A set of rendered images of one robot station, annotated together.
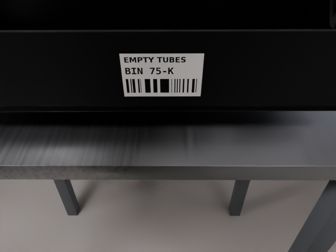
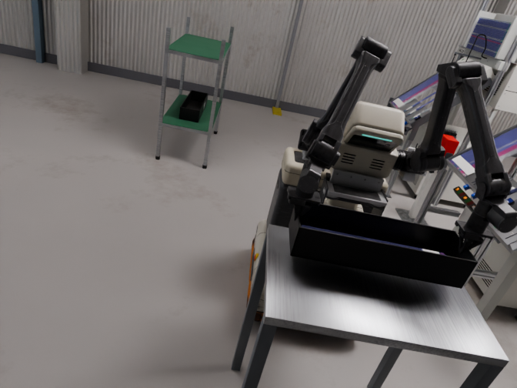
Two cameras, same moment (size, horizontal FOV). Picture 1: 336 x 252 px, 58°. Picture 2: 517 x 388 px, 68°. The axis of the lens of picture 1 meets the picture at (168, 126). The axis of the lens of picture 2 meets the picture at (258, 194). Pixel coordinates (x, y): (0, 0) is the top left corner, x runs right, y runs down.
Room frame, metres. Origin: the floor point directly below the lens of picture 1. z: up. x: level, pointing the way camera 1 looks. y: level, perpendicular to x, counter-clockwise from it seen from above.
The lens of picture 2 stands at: (1.45, -0.44, 1.58)
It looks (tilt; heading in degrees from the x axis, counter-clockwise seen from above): 29 degrees down; 176
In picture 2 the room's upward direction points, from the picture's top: 13 degrees clockwise
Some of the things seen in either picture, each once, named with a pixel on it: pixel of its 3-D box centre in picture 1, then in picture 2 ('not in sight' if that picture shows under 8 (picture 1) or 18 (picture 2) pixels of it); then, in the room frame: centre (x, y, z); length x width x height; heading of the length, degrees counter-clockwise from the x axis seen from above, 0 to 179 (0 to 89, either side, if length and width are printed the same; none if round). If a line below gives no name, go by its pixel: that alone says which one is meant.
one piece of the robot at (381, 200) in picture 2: not in sight; (351, 197); (-0.01, 0.06, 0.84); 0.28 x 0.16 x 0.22; 90
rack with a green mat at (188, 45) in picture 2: not in sight; (196, 90); (-2.10, -0.96, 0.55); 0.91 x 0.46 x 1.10; 1
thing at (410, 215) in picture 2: not in sight; (429, 180); (-1.52, 1.16, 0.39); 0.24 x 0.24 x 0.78; 1
